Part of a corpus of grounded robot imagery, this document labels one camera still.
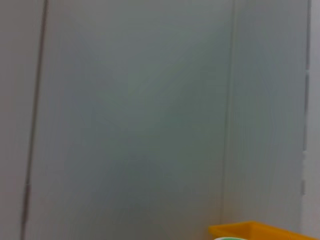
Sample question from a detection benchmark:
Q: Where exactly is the yellow plastic bin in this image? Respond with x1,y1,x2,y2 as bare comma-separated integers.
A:
208,220,320,240

